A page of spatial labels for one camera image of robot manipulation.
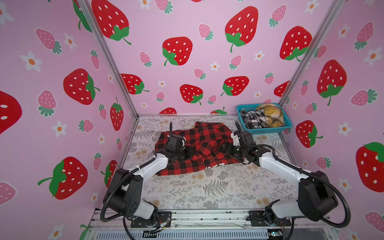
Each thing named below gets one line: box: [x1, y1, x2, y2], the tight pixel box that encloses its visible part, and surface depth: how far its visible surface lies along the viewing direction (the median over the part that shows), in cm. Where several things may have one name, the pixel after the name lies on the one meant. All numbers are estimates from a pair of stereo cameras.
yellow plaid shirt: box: [256, 103, 285, 128], surface depth 110 cm
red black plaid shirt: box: [155, 121, 243, 176], surface depth 98 cm
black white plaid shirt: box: [240, 108, 268, 129], surface depth 109 cm
